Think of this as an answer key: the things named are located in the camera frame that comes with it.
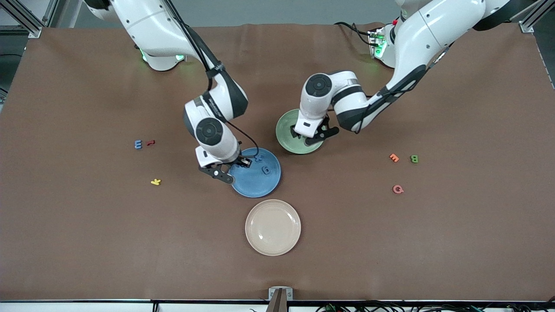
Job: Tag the pink foam letter Q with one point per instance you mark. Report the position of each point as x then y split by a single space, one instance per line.
394 189

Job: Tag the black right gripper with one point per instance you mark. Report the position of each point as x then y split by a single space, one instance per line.
237 161

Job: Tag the yellow foam letter K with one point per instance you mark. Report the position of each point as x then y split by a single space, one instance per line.
155 182

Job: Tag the orange foam letter E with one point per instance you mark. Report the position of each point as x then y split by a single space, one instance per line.
393 157

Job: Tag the beige plate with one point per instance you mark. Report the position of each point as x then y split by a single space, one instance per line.
273 227

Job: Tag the brown table cover sheet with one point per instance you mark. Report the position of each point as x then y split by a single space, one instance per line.
86 242

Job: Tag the white table edge rail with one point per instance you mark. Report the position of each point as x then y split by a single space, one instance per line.
65 307

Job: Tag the blue foam letter E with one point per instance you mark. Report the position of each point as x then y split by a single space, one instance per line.
138 144

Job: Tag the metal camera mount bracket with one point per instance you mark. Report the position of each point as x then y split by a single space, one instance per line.
280 299

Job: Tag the aluminium frame profile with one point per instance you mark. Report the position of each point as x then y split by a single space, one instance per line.
527 27
32 29

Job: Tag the green plate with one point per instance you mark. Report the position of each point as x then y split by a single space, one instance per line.
288 143

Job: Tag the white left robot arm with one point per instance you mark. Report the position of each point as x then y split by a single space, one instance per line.
416 39

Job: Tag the blue foam letter G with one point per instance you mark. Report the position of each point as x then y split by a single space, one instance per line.
263 170

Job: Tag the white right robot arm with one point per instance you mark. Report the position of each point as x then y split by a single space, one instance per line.
151 26

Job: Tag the blue plate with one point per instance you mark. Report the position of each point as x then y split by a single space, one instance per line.
260 186

